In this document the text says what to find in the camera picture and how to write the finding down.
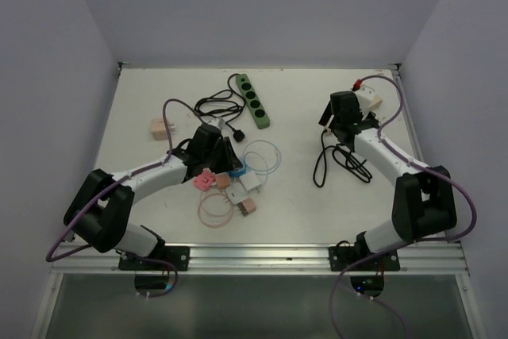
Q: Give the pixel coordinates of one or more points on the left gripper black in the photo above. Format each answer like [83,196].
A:
[230,160]

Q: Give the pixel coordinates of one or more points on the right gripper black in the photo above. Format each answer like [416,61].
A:
[327,116]

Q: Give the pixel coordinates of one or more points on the blue plug adapter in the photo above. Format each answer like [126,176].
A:
[237,172]

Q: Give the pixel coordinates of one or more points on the salmon usb charger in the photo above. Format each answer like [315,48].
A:
[222,181]

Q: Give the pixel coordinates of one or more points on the white plug adapter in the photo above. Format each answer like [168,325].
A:
[250,181]

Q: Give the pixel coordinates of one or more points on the pink plug adapter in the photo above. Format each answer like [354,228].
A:
[204,181]

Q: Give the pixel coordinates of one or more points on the cream power strip red sockets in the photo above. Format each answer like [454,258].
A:
[368,102]

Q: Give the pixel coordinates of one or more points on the beige dual usb charger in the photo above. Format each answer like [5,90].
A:
[247,207]

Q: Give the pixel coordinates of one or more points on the green power strip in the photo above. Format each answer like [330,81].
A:
[252,101]

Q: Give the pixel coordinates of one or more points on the beige cube socket adapter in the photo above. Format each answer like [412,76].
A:
[159,129]

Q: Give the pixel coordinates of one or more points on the white cube usb charger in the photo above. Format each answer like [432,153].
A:
[235,197]

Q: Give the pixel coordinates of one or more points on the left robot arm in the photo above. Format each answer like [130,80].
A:
[100,211]

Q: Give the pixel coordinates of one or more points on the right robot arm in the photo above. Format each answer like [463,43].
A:
[423,202]

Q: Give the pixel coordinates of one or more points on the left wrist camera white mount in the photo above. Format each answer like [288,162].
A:
[217,122]

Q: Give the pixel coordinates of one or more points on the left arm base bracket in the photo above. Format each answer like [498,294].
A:
[178,256]

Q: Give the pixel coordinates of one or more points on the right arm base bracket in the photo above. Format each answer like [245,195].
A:
[344,254]

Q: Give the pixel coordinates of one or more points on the aluminium front rail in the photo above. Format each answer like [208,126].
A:
[285,259]

